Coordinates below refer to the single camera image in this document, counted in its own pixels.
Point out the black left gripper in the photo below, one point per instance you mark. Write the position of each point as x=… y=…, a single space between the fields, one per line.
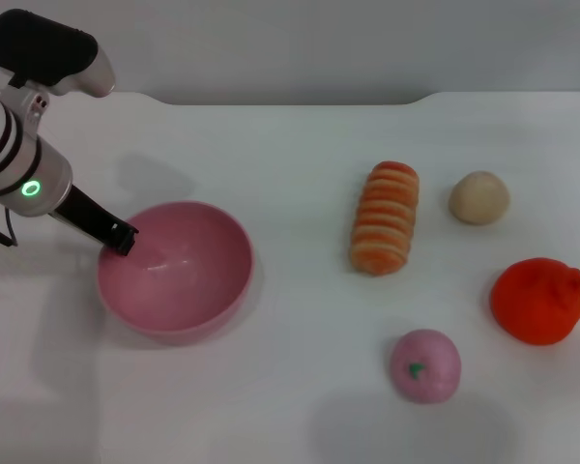
x=84 y=212

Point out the pink plastic bowl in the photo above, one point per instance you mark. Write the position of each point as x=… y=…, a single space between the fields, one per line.
x=183 y=295

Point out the orange striped bread loaf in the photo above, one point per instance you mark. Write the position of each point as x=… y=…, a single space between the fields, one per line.
x=384 y=217

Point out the pink toy peach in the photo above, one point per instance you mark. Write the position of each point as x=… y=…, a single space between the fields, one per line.
x=427 y=367

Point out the red orange toy fruit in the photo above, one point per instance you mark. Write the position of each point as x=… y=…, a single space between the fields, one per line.
x=536 y=302

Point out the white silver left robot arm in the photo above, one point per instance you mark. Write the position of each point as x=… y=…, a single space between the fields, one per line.
x=14 y=154

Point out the left wrist camera housing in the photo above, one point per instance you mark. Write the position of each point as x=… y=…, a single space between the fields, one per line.
x=43 y=43

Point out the beige round bun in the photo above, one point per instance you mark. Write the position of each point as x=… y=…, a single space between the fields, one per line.
x=478 y=198

